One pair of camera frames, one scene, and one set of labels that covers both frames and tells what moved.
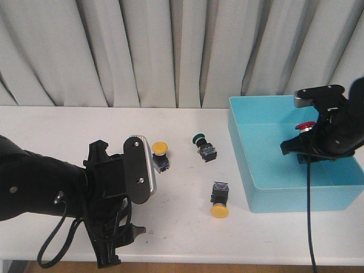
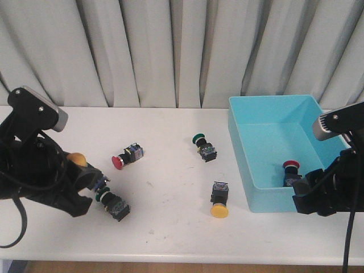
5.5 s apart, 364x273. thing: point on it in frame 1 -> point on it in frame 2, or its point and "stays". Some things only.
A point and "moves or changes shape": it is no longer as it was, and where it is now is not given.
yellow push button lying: x=219 y=198 stays
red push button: x=305 y=126 -> x=290 y=173
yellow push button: x=160 y=159 moves or changes shape
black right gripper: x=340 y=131 -> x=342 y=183
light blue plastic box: x=275 y=182 stays
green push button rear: x=206 y=149 stays
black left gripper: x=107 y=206 -> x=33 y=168
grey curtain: x=174 y=54 stays
